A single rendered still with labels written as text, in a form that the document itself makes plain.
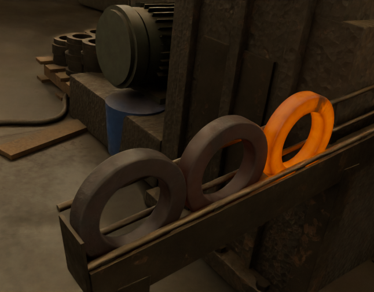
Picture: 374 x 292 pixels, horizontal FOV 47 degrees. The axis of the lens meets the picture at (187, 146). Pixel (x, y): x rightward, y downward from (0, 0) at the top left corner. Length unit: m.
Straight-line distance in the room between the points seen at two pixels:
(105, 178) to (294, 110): 0.37
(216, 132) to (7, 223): 1.17
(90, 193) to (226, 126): 0.24
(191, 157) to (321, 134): 0.33
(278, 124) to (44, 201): 1.22
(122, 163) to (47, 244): 1.04
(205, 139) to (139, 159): 0.13
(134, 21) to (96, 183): 1.44
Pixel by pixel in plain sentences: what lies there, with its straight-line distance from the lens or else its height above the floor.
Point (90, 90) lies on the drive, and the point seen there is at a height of 0.24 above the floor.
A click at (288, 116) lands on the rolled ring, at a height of 0.74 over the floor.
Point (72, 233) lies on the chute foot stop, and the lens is 0.62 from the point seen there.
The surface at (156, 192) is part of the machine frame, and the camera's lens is 1.75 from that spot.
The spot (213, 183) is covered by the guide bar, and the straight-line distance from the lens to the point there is 0.80.
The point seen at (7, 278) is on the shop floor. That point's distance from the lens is 1.50.
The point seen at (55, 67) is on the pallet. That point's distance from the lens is 2.93.
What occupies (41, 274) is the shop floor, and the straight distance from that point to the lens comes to 1.50.
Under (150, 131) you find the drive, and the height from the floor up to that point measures 0.25.
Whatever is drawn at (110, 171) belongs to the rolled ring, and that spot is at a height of 0.72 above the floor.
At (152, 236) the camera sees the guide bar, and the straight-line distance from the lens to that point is 0.67.
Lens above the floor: 1.02
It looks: 26 degrees down
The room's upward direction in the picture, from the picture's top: 7 degrees clockwise
